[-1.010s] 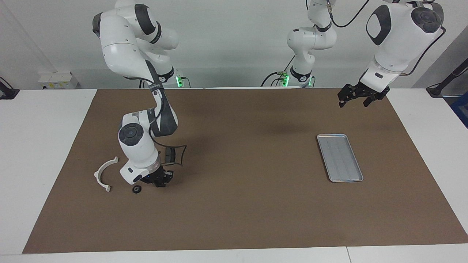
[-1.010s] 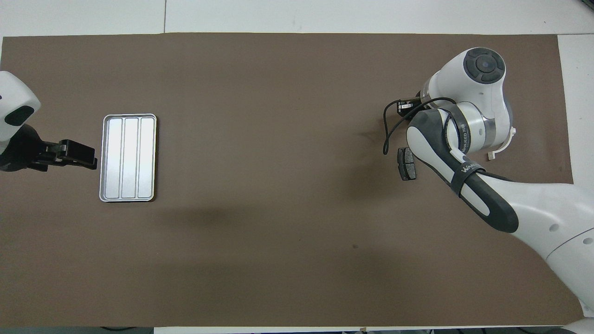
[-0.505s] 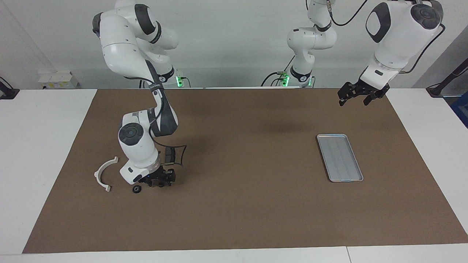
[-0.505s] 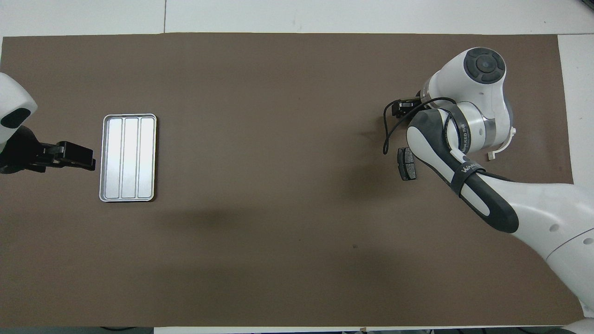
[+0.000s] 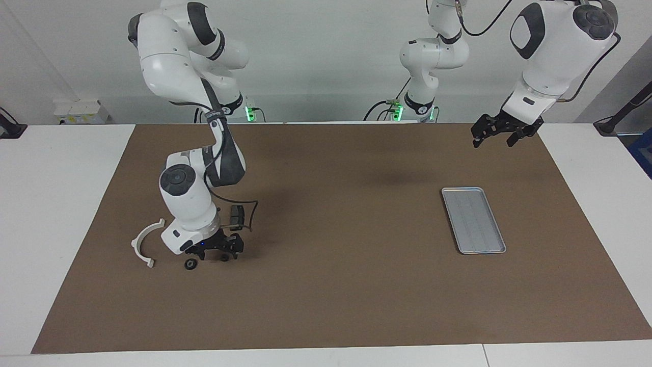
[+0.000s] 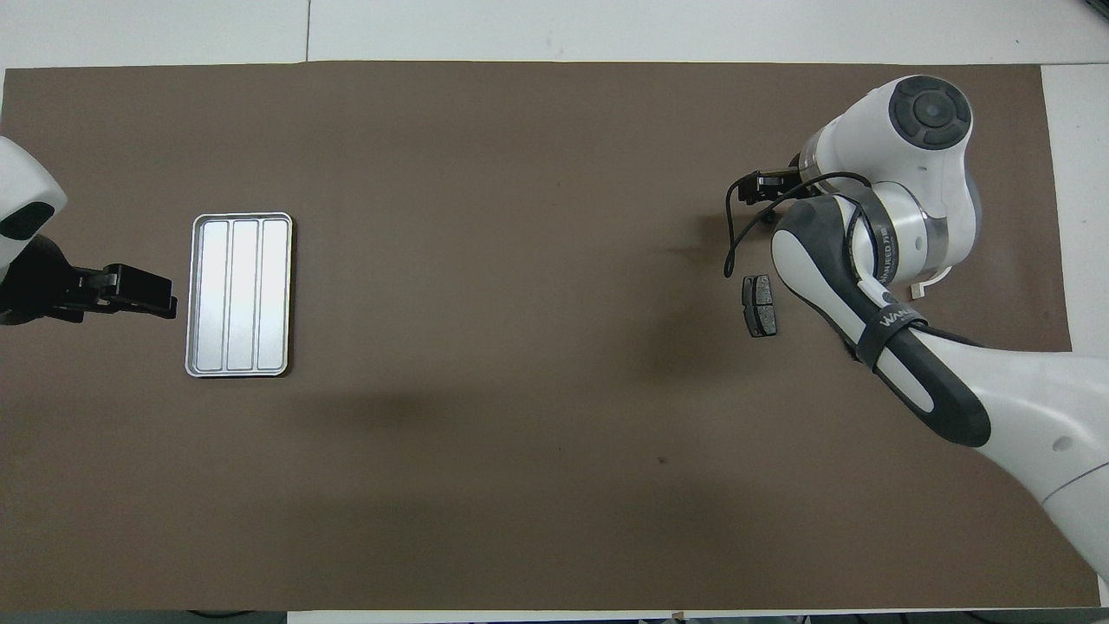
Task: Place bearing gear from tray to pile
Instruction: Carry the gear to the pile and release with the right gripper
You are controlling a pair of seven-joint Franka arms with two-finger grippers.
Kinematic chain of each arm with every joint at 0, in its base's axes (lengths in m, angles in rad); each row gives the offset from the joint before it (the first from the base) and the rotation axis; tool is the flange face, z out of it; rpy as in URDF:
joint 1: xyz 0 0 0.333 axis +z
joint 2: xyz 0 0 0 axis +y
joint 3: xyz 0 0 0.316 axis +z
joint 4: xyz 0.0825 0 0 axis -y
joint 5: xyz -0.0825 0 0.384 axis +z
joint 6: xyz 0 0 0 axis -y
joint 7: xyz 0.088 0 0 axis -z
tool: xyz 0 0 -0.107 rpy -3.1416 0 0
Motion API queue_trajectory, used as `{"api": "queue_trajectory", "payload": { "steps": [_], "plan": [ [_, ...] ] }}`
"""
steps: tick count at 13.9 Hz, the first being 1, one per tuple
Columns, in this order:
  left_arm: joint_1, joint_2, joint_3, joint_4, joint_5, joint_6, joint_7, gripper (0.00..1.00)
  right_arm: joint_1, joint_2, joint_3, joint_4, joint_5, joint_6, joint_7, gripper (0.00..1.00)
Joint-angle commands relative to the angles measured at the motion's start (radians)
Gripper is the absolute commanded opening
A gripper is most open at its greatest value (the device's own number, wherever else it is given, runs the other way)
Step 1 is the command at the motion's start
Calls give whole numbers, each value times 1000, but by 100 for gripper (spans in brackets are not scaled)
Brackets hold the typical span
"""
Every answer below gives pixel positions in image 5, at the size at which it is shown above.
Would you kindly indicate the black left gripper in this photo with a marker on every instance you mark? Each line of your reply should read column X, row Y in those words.
column 514, row 121

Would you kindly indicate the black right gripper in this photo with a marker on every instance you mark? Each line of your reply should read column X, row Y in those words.
column 216, row 240

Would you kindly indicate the large black bearing gear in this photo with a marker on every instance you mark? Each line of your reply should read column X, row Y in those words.
column 190, row 264

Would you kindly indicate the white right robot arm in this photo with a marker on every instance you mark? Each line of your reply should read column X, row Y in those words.
column 188, row 204

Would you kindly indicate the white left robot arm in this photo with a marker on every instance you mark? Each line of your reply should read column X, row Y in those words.
column 555, row 51

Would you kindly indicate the silver metal tray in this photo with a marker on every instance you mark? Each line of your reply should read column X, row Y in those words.
column 473, row 219

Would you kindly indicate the rectangular dark brake pad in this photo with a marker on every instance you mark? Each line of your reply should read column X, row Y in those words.
column 237, row 216

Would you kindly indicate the brown table mat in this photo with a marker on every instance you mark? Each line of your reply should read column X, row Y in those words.
column 331, row 285

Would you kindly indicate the blue box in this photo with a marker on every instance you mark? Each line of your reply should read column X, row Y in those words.
column 643, row 153

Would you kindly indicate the white power socket box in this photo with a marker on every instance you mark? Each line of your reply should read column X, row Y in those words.
column 81, row 112

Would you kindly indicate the white curved plastic bracket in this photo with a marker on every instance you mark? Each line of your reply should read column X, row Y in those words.
column 138, row 242

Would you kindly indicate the black clamp mount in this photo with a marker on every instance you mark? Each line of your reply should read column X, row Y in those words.
column 11, row 130

